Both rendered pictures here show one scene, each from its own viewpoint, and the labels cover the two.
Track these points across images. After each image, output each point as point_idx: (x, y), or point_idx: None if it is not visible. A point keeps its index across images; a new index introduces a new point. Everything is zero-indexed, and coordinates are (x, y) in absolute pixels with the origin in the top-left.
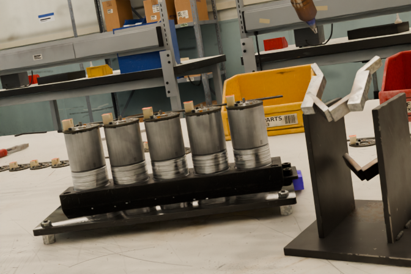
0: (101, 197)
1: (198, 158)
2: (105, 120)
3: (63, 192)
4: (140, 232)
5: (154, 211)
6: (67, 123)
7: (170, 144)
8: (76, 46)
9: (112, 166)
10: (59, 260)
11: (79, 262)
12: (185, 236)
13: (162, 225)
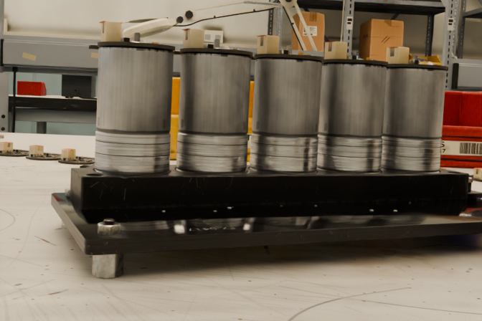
0: (173, 191)
1: (351, 142)
2: (195, 40)
3: (82, 173)
4: (308, 262)
5: (335, 221)
6: (117, 28)
7: (313, 108)
8: None
9: (194, 132)
10: (221, 312)
11: (293, 315)
12: (429, 271)
13: (334, 254)
